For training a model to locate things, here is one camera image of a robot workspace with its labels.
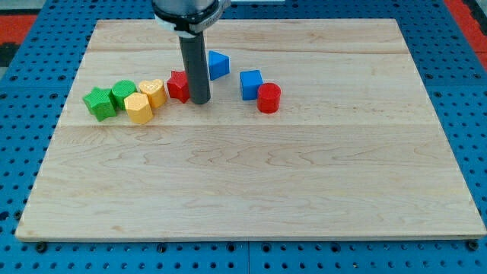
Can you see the blue cube block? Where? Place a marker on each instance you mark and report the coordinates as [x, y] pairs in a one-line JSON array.
[[249, 84]]

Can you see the red cylinder block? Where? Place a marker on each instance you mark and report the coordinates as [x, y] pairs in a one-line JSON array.
[[268, 97]]

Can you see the wooden board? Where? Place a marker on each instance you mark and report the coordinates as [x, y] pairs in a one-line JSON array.
[[355, 152]]

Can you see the blue triangle block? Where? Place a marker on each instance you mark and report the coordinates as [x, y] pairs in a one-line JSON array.
[[218, 65]]

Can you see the red star block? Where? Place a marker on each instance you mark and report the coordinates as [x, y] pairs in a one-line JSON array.
[[178, 86]]

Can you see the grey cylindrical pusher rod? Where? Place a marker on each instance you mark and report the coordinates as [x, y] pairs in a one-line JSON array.
[[196, 68]]

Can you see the yellow heart block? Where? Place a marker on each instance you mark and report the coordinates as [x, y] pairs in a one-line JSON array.
[[155, 91]]

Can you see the yellow hexagon block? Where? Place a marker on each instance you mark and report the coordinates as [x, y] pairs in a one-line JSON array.
[[138, 108]]

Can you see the green cylinder block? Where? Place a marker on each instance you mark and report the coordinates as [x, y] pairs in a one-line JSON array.
[[121, 90]]

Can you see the green star block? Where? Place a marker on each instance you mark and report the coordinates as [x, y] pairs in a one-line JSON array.
[[101, 103]]

